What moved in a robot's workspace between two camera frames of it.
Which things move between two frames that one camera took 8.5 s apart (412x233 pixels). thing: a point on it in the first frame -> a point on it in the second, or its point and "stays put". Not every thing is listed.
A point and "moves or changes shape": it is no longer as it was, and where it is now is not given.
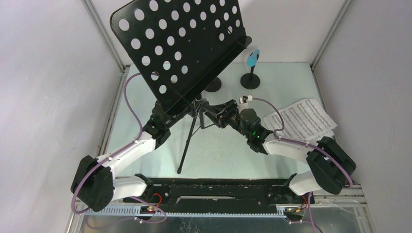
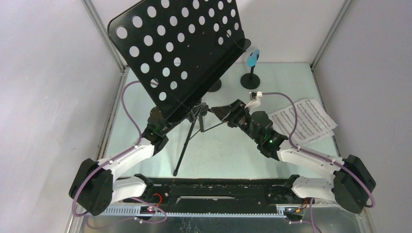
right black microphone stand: x=250 y=80 stays put
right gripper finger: x=213 y=119 -> x=226 y=118
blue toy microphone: x=251 y=59 stays put
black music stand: x=175 y=44 moves or changes shape
